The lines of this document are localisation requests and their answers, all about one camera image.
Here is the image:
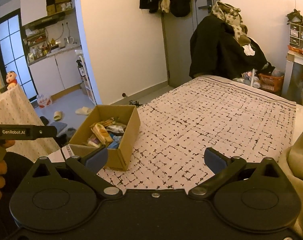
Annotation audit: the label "black white snack bag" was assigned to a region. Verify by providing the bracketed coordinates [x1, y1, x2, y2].
[106, 123, 126, 134]

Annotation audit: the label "blue snack packet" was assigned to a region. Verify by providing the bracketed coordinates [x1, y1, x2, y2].
[107, 134, 123, 149]

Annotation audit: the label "cardboard box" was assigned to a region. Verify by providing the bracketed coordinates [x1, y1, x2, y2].
[70, 105, 141, 171]

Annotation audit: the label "purple white long box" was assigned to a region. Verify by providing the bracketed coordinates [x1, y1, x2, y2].
[86, 134, 103, 148]

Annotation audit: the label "red white plastic bag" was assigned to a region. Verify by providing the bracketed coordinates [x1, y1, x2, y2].
[36, 94, 53, 108]

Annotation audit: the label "glass panel door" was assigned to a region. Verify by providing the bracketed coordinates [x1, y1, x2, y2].
[0, 9, 38, 102]

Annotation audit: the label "dotted white tablecloth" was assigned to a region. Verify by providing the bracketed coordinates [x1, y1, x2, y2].
[0, 85, 60, 162]

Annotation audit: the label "biscuit cracker packet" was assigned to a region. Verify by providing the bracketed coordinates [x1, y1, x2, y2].
[91, 123, 113, 146]

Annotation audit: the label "grey sneakers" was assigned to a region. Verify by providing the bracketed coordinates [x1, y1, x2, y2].
[129, 100, 142, 107]

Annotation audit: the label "cartoon boy doll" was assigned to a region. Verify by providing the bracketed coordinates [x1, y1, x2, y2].
[6, 71, 17, 90]

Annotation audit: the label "orange plastic basket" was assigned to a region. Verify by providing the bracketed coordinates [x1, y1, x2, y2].
[258, 74, 284, 93]

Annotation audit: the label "drawer organizer shelf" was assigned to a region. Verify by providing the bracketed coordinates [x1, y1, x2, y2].
[289, 23, 303, 49]

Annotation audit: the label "beige slipper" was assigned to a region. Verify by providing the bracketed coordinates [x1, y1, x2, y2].
[75, 107, 93, 116]
[53, 111, 62, 121]

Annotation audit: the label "white desk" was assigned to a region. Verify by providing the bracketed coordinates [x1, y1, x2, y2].
[281, 50, 303, 106]

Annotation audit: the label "patterned white bed sheet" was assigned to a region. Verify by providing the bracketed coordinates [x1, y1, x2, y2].
[47, 74, 298, 192]

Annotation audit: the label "grey door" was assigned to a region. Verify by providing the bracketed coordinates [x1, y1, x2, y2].
[162, 0, 218, 87]

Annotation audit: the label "white kitchen cabinet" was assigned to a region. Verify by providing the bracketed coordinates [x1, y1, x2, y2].
[29, 47, 81, 96]

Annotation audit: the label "black coat pile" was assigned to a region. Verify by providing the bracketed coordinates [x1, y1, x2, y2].
[189, 15, 275, 80]

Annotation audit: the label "beige blanket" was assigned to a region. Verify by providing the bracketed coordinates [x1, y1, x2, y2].
[279, 132, 303, 237]

